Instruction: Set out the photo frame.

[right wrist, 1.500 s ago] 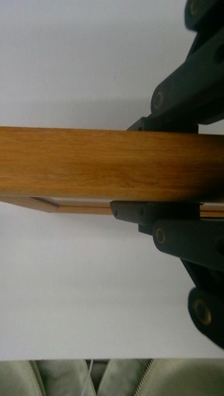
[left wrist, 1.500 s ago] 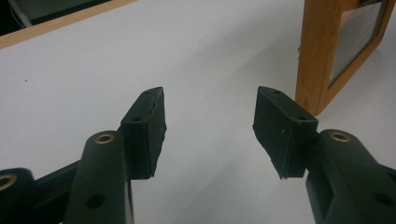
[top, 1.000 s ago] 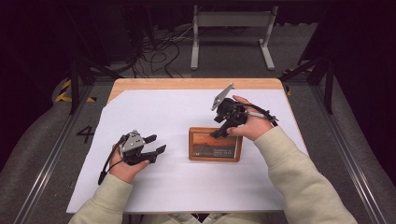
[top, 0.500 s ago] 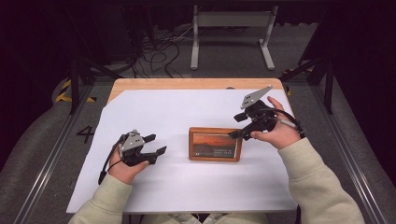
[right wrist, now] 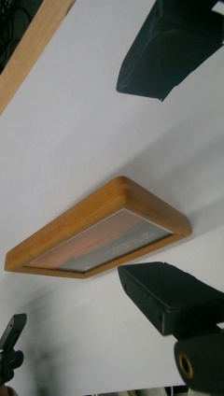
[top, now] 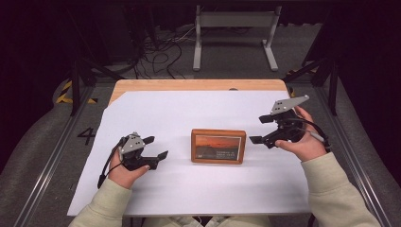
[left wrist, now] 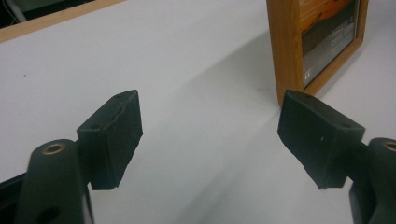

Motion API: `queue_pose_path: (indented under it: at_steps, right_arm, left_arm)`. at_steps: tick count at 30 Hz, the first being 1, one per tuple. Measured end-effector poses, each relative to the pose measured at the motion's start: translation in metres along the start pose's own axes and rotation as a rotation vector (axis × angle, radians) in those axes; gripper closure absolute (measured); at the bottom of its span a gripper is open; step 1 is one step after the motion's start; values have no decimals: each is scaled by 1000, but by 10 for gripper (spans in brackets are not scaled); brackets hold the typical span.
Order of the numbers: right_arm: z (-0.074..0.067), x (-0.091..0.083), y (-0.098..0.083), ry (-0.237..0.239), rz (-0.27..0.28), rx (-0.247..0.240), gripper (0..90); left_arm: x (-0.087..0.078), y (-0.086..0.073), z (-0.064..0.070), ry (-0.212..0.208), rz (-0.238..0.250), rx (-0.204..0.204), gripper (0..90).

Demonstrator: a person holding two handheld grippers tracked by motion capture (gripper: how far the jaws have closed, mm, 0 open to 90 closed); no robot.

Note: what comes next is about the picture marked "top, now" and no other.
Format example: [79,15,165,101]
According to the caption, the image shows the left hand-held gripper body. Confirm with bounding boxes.
[118,131,160,172]

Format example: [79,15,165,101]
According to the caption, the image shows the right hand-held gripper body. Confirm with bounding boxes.
[263,95,311,149]

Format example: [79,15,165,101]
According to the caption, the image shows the orange wooden-framed box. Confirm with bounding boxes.
[190,128,247,166]

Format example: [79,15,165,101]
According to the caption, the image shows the person's left hand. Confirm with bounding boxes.
[108,148,151,190]

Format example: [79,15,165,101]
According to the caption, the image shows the person's right hand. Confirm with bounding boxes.
[274,105,328,163]

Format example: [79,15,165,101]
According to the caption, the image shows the white paper sheet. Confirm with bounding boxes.
[66,90,311,218]

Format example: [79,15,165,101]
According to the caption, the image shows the black metal stand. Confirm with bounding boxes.
[282,56,340,116]
[66,9,125,117]

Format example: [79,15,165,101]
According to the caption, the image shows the person's left leg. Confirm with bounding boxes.
[143,215,203,227]

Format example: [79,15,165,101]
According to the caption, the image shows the person's leg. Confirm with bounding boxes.
[143,215,203,227]
[204,215,272,227]

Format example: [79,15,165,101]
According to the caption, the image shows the person's right leg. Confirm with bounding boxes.
[204,215,272,227]

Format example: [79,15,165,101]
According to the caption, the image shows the grey metal stand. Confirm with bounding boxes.
[192,4,283,73]

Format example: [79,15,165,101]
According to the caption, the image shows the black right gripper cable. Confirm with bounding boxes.
[283,116,333,154]

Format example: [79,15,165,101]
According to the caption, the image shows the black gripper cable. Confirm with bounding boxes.
[96,136,128,190]
[283,116,333,154]

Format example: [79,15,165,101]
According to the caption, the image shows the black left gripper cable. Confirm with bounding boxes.
[96,136,128,190]

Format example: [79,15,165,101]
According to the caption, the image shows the aluminium floor rail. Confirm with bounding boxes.
[12,84,96,227]
[315,85,393,227]

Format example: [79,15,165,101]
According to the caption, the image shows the black floor cables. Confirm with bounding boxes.
[135,26,197,80]

